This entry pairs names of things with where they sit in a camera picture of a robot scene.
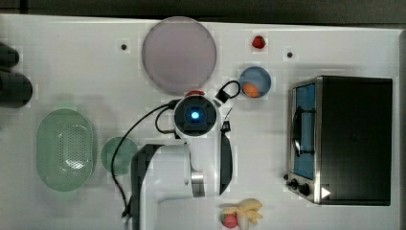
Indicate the orange fruit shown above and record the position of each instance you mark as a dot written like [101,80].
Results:
[251,90]

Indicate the grey round plate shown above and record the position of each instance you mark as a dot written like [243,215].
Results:
[179,54]

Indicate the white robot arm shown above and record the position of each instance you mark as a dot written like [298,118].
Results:
[200,165]

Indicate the black toaster oven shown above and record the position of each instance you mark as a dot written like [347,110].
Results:
[341,140]

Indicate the red strawberry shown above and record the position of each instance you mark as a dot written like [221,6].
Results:
[258,42]

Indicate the blue bowl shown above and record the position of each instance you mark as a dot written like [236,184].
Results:
[258,77]

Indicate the black cylinder post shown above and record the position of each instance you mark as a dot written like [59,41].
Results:
[16,90]

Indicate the green oval strainer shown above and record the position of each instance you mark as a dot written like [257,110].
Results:
[64,150]

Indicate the green mug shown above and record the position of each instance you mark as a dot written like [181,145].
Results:
[122,159]

